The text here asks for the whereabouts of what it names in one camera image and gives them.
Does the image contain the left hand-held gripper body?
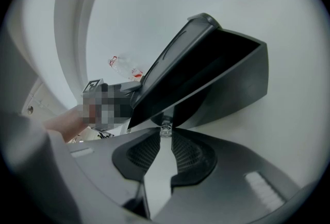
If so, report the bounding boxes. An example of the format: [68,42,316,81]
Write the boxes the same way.
[81,78,135,132]

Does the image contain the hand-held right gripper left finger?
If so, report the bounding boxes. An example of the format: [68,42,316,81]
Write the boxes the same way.
[67,127,162,220]

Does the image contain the dark grey plastic tray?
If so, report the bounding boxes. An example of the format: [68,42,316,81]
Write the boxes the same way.
[127,27,269,139]

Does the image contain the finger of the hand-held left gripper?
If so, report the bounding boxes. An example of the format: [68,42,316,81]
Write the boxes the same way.
[120,81,143,95]

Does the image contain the person's left forearm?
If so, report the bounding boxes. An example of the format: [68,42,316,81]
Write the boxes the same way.
[42,105,90,144]

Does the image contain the clear plastic bottle red label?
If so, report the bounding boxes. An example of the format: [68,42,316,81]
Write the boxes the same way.
[108,55,144,82]

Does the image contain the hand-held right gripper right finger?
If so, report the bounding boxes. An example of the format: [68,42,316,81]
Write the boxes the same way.
[154,128,309,224]

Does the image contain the black rectangular box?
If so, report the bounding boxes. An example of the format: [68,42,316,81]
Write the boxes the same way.
[129,12,222,115]

